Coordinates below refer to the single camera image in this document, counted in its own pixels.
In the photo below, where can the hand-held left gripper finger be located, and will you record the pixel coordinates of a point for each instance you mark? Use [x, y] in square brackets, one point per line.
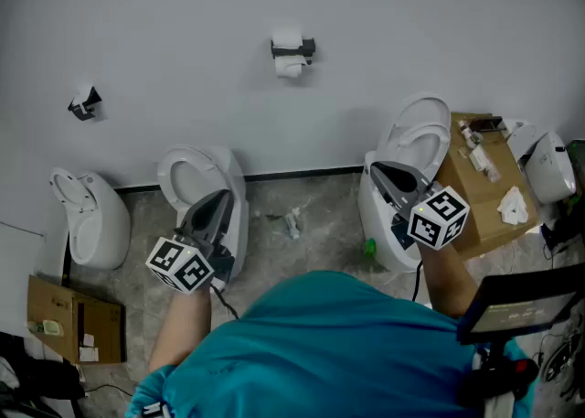
[201, 217]
[226, 221]

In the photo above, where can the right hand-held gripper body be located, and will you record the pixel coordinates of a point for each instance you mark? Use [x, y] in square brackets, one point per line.
[439, 219]

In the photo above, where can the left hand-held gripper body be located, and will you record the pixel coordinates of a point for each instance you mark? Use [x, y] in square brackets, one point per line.
[180, 265]

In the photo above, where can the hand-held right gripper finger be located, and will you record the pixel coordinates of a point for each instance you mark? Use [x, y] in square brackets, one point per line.
[388, 199]
[402, 178]

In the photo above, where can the small white toilet paper roll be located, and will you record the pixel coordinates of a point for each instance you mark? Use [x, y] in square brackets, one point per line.
[288, 67]

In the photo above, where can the black toilet paper holder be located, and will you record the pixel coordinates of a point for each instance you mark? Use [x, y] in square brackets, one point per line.
[307, 46]
[88, 105]

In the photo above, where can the large white toilet paper roll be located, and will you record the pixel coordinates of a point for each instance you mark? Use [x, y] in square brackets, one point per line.
[287, 36]

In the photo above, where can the person's right forearm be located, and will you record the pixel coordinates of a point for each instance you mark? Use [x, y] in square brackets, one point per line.
[445, 279]

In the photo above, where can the person's left forearm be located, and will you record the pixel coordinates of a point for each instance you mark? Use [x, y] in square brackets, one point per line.
[185, 320]

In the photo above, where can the white toilet with round seat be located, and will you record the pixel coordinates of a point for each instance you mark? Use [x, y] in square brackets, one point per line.
[187, 176]

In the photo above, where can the white toilet with raised lid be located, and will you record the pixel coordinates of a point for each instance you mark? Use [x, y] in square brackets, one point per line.
[418, 132]

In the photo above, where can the white toilet with black button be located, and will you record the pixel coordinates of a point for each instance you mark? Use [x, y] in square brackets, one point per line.
[548, 169]

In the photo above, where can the large cardboard box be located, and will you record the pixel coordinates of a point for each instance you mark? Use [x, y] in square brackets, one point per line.
[480, 192]

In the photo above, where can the green plastic piece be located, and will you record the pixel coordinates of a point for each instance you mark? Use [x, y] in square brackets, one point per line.
[369, 247]

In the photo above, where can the white floor debris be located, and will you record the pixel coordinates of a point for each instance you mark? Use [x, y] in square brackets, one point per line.
[292, 221]

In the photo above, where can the small white box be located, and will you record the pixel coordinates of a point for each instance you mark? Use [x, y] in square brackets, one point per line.
[480, 157]

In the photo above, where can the crumpled white tissue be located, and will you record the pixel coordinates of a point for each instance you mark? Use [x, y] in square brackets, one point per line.
[513, 206]

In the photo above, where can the white bottle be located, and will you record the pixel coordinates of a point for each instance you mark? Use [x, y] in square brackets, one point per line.
[466, 130]

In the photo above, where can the black baseboard strip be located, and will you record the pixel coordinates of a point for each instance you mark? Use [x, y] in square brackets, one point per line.
[301, 173]

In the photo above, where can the flat cardboard box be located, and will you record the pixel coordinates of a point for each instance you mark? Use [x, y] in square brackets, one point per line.
[98, 322]

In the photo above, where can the black monitor screen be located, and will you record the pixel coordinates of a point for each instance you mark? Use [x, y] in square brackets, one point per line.
[521, 311]

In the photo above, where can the small green white device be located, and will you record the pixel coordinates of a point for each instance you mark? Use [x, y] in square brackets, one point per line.
[48, 327]

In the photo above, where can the person's teal shirt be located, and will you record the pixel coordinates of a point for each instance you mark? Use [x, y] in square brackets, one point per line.
[320, 347]

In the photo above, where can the black bag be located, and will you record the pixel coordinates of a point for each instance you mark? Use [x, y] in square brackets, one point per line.
[36, 379]

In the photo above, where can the black mount with red knob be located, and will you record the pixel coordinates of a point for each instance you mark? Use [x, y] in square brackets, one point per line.
[503, 372]

